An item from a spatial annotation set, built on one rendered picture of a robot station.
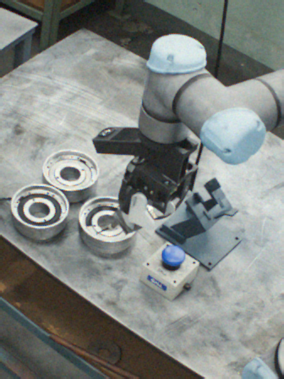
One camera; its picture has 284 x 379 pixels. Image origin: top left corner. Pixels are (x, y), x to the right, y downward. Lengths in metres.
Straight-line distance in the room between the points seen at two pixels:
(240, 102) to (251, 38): 2.09
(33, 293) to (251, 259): 0.47
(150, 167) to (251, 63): 2.01
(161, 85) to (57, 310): 0.71
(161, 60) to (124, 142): 0.20
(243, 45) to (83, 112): 1.56
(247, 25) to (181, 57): 2.06
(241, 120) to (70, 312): 0.76
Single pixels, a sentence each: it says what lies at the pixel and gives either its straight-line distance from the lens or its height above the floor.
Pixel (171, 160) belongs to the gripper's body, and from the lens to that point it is 1.18.
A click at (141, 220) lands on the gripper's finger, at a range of 1.28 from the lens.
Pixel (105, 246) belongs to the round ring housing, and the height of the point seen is 0.83.
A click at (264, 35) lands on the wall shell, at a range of 3.09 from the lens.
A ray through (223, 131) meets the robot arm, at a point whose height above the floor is 1.25.
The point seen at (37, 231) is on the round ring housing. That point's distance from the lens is 1.42.
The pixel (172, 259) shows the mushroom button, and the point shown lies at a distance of 1.36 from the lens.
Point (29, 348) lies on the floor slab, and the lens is 2.25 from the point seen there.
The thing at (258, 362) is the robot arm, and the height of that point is 1.01.
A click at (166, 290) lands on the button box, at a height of 0.82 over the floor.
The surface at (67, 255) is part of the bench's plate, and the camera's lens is 1.43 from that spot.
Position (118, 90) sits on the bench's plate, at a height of 0.80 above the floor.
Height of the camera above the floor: 1.91
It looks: 45 degrees down
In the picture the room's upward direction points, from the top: 11 degrees clockwise
